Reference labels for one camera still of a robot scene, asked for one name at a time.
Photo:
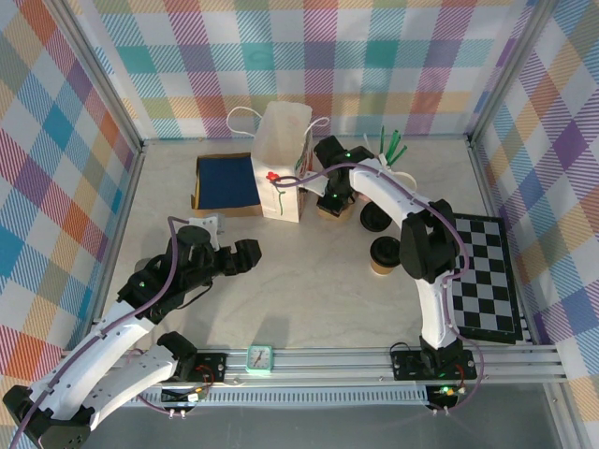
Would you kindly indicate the aluminium table front rail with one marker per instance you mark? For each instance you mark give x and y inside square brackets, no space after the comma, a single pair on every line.
[327,367]

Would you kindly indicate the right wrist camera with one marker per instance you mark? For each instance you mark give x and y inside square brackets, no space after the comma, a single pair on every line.
[313,187]

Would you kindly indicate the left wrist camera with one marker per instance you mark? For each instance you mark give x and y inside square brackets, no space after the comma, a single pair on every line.
[210,222]

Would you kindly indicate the stack of black cup lids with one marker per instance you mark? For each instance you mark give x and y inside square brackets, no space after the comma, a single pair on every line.
[374,219]

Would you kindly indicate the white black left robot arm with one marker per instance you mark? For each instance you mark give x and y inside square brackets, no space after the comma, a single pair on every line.
[84,360]

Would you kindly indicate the black plastic cup lid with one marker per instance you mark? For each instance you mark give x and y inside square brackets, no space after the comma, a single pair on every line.
[384,249]

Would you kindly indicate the brown paper coffee cup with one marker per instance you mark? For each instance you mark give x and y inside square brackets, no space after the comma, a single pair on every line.
[381,269]

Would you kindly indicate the small teal clock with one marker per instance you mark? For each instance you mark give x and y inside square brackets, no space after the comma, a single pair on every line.
[260,359]

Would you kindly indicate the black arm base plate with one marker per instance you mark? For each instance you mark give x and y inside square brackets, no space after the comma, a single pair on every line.
[210,369]
[407,367]

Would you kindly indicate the white flower-print paper bag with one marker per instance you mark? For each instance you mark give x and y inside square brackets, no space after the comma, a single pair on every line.
[276,206]

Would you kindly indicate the pink straw holder cup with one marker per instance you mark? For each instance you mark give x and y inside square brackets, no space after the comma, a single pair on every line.
[364,198]

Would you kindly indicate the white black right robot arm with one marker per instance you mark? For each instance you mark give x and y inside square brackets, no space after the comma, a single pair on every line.
[430,243]

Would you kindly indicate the white paper-wrapped straw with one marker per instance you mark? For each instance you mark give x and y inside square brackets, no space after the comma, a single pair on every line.
[384,159]
[369,142]

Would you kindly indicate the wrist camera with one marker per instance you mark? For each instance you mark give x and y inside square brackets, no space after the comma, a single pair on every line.
[210,222]
[313,187]

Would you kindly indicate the black grey checkerboard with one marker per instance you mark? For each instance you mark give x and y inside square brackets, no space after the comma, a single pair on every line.
[486,280]

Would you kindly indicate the aluminium frame post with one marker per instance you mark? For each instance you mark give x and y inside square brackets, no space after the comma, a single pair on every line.
[96,70]
[510,70]

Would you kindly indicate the brown pulp cup carrier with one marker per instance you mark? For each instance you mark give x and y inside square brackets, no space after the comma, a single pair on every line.
[347,215]

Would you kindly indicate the small controller circuit board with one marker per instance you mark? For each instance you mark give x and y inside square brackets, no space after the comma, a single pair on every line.
[444,393]
[180,396]

